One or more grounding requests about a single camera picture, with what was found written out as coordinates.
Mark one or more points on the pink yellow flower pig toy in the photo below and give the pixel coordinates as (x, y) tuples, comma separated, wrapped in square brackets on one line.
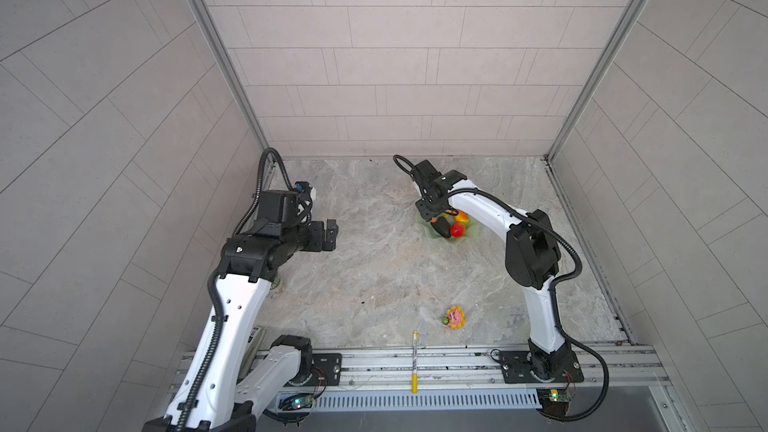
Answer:
[(454, 318)]

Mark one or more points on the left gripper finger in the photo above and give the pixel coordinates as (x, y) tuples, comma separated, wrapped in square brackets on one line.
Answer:
[(331, 226), (330, 241)]

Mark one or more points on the red yellow fake mango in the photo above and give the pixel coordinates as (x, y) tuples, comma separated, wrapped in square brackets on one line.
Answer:
[(462, 217)]

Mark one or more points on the left circuit board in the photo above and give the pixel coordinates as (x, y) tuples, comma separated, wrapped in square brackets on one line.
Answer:
[(297, 402)]

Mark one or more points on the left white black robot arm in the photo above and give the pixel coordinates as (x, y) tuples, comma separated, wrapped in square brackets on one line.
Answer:
[(213, 396)]

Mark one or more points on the aluminium mounting rail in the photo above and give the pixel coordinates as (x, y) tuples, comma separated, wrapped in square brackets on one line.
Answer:
[(464, 368)]

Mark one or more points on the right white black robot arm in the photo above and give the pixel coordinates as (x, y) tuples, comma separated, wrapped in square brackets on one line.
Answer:
[(536, 257)]

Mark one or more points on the right circuit board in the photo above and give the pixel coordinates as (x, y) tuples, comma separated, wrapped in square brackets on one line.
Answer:
[(554, 402)]

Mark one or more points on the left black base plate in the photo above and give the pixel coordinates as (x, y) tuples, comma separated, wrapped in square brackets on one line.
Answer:
[(325, 371)]

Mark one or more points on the circuit board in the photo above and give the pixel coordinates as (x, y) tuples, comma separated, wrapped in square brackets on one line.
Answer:
[(297, 402), (554, 402)]

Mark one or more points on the dark fake avocado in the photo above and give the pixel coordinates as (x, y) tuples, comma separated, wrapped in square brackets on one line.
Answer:
[(441, 226)]

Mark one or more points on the fake red strawberry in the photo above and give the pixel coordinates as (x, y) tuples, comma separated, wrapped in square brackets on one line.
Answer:
[(458, 230)]

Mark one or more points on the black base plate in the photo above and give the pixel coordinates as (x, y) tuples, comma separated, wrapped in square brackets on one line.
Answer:
[(517, 369), (325, 371)]

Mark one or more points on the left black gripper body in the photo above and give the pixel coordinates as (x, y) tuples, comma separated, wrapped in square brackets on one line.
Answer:
[(290, 238)]

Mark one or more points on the light green scalloped bowl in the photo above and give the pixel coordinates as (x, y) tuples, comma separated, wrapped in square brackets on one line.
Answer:
[(472, 229)]

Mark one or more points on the white yellow pen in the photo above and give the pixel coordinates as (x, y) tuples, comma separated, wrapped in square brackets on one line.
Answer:
[(414, 368)]

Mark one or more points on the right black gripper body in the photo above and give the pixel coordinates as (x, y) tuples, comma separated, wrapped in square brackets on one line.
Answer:
[(428, 208)]

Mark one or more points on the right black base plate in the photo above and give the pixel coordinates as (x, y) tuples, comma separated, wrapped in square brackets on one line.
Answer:
[(517, 369)]

